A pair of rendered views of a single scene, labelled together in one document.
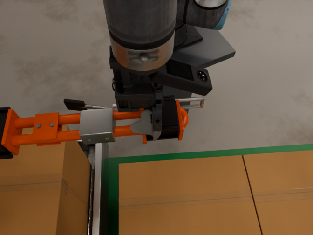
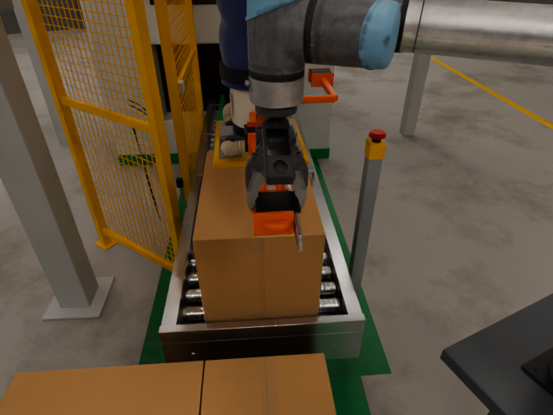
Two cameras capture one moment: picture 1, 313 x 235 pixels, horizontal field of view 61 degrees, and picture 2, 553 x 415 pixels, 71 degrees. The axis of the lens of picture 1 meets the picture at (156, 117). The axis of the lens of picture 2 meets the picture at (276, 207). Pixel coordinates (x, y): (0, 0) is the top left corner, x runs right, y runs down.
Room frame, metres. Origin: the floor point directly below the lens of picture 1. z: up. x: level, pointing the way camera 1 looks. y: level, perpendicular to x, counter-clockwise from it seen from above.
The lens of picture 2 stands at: (0.29, -0.62, 1.68)
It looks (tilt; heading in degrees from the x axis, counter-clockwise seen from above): 34 degrees down; 90
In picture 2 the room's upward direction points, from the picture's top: straight up
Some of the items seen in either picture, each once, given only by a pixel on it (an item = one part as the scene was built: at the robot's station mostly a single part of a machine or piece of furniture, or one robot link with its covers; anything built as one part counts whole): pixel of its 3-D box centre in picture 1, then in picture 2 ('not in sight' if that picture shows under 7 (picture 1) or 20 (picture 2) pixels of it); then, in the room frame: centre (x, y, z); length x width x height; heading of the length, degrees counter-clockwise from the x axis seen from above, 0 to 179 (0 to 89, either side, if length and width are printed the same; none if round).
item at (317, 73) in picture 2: not in sight; (320, 76); (0.46, 0.91, 1.24); 0.09 x 0.08 x 0.05; 5
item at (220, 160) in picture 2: not in sight; (230, 137); (0.13, 0.58, 1.14); 0.34 x 0.10 x 0.05; 95
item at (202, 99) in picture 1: (134, 103); (295, 195); (0.33, 0.05, 1.25); 0.31 x 0.03 x 0.05; 95
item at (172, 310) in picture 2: not in sight; (200, 180); (-0.17, 1.39, 0.50); 2.31 x 0.05 x 0.19; 94
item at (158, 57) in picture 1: (142, 41); (274, 89); (0.28, 0.02, 1.48); 0.10 x 0.09 x 0.05; 4
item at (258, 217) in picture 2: (160, 121); (271, 212); (0.28, -0.01, 1.25); 0.08 x 0.07 x 0.05; 95
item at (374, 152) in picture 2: not in sight; (361, 235); (0.70, 0.86, 0.50); 0.07 x 0.07 x 1.00; 4
